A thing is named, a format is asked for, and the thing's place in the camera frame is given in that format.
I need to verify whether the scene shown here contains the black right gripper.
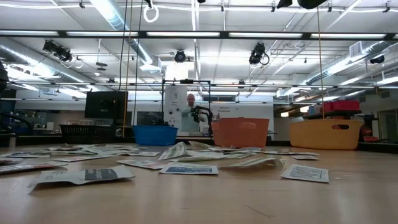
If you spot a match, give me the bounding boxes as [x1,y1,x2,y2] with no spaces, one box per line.
[276,0,328,10]

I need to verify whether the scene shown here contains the white packet dark print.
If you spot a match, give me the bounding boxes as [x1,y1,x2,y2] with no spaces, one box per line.
[279,164,330,184]
[0,157,24,166]
[289,151,320,157]
[123,151,161,157]
[46,145,94,152]
[262,150,293,156]
[27,164,136,189]

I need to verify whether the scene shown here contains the white packet red square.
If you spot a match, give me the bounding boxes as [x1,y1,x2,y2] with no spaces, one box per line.
[0,161,68,174]
[290,154,320,161]
[52,154,111,163]
[116,159,167,170]

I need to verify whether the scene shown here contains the red storage boxes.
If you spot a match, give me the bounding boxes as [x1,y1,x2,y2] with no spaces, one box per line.
[323,99,361,112]

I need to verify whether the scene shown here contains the yellow plastic bin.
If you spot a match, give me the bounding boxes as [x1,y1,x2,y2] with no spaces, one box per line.
[287,119,364,151]

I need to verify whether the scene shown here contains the orange plastic bin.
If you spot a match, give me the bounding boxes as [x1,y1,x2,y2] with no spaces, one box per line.
[211,117,271,149]

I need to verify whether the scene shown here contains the green striped white packet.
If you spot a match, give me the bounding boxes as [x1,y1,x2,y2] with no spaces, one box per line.
[219,156,287,170]
[188,140,215,150]
[51,150,94,156]
[223,148,265,159]
[157,141,188,161]

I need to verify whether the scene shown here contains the person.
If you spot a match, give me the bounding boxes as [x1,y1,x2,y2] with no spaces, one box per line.
[181,93,203,133]

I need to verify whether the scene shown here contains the black crossbar with lights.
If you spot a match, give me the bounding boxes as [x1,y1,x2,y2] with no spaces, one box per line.
[0,29,398,41]

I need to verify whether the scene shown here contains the blue plastic bin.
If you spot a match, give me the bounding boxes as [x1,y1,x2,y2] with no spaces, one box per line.
[132,124,178,147]

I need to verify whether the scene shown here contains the white packet blue print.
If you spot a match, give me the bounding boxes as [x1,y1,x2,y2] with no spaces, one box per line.
[0,151,52,159]
[159,162,220,175]
[83,147,128,156]

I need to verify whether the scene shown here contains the black monitor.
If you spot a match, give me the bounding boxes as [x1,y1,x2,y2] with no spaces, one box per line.
[84,90,129,119]

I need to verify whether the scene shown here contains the black mesh basket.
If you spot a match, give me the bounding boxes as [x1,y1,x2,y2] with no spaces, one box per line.
[58,124,118,144]

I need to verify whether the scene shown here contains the silver ceiling air duct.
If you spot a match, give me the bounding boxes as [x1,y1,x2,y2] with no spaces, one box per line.
[306,40,392,86]
[90,0,153,65]

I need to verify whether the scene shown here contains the wall shelf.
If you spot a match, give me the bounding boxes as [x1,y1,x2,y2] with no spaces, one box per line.
[303,109,363,121]

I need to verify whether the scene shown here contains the black frame stand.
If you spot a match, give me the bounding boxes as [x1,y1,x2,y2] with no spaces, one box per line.
[160,79,212,138]

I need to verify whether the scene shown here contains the white cable ring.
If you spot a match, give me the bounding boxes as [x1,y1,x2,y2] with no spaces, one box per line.
[142,4,160,24]

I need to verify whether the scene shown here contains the black hanging cable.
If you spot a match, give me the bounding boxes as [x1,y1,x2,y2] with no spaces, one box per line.
[132,0,144,126]
[117,0,129,93]

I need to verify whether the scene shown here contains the yellow hanging cord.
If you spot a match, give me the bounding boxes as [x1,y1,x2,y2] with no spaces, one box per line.
[123,0,134,138]

